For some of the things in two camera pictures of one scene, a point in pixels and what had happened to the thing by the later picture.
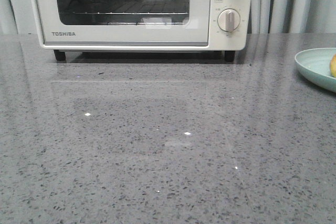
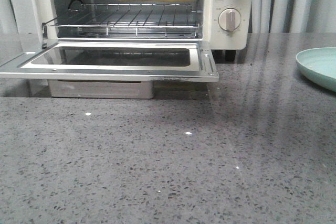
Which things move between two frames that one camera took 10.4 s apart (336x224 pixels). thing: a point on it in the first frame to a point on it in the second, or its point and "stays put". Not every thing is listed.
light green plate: [314, 64] stays put
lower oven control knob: [228, 20] stays put
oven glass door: [123, 9] to [174, 60]
